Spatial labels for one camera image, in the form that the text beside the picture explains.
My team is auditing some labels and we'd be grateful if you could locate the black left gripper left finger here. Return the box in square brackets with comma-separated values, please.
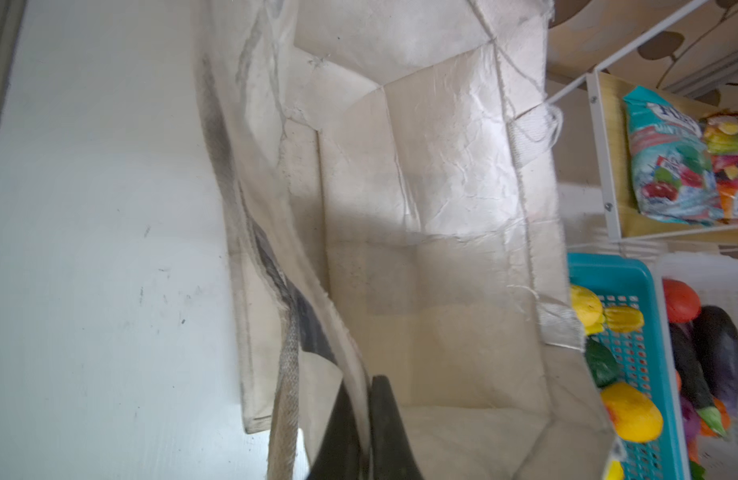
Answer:
[307, 383, 364, 480]

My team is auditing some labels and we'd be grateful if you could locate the cream Monet print tote bag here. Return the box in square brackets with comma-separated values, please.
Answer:
[193, 1, 623, 479]

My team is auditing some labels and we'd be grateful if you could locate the green avocado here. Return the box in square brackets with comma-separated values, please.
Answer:
[585, 337, 621, 389]

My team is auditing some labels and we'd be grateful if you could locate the yellow lemon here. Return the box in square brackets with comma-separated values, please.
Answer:
[571, 284, 605, 336]

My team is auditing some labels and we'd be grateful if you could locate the teal plastic basket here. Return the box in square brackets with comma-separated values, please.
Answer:
[568, 253, 691, 479]

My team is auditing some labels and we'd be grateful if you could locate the red tomato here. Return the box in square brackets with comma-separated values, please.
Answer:
[663, 279, 702, 324]

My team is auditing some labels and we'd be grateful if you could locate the white plastic basket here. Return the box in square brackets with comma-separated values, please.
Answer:
[655, 252, 738, 479]

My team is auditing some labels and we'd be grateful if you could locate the yellow starfruit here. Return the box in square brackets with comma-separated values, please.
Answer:
[603, 306, 645, 334]

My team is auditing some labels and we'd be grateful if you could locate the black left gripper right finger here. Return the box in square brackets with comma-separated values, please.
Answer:
[369, 375, 423, 480]

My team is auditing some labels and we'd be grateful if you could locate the teal candy bag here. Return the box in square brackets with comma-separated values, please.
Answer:
[623, 86, 723, 225]

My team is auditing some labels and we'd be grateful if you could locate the yellow green candy bag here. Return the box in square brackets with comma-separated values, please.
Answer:
[700, 111, 738, 222]

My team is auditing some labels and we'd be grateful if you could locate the purple eggplant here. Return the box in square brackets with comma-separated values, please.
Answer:
[692, 305, 738, 416]

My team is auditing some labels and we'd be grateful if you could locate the yellow red mango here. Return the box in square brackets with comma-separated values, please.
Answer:
[600, 382, 664, 443]

